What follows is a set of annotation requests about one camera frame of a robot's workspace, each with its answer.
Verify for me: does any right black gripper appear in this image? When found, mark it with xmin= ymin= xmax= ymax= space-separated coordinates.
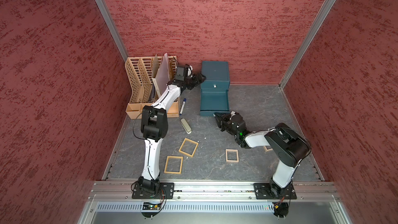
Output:
xmin=214 ymin=112 xmax=239 ymax=138

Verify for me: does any teal three-drawer cabinet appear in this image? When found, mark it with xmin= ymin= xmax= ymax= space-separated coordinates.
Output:
xmin=200 ymin=61 xmax=230 ymax=117

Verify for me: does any small wooden frame box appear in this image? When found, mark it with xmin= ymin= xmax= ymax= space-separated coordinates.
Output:
xmin=264 ymin=146 xmax=273 ymax=152
xmin=226 ymin=149 xmax=239 ymax=163

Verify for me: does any large wooden frame box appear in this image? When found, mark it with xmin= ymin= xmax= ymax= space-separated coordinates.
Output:
xmin=164 ymin=156 xmax=183 ymax=174
xmin=178 ymin=138 xmax=199 ymax=158

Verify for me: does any large wooden frame box front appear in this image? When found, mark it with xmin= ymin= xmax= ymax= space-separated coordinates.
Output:
xmin=164 ymin=156 xmax=183 ymax=174

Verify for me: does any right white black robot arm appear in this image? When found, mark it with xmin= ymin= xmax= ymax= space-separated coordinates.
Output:
xmin=214 ymin=112 xmax=312 ymax=192

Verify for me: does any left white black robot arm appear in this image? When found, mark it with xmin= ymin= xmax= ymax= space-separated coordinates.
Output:
xmin=138 ymin=73 xmax=206 ymax=195

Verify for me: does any blue white marker pen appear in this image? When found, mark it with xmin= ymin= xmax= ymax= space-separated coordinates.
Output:
xmin=179 ymin=98 xmax=187 ymax=116

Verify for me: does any purple paper folder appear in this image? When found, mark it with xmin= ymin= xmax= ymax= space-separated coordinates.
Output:
xmin=153 ymin=53 xmax=170 ymax=97

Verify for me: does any brown cardboard sheet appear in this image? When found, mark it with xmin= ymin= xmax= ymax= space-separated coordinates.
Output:
xmin=151 ymin=55 xmax=160 ymax=78

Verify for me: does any beige whiteboard eraser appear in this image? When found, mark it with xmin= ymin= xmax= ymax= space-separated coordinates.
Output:
xmin=180 ymin=118 xmax=192 ymax=134

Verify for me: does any beige lattice file organizer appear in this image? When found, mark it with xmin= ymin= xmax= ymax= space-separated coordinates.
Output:
xmin=125 ymin=56 xmax=177 ymax=120

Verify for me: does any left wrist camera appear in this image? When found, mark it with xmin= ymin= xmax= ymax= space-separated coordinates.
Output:
xmin=175 ymin=64 xmax=192 ymax=80

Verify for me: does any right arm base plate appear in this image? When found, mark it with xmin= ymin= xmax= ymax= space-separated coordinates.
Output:
xmin=253 ymin=182 xmax=297 ymax=200

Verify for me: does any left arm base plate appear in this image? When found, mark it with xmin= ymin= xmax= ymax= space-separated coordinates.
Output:
xmin=131 ymin=182 xmax=175 ymax=200

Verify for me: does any aluminium front rail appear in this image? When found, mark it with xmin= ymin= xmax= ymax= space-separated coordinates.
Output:
xmin=88 ymin=179 xmax=342 ymax=202

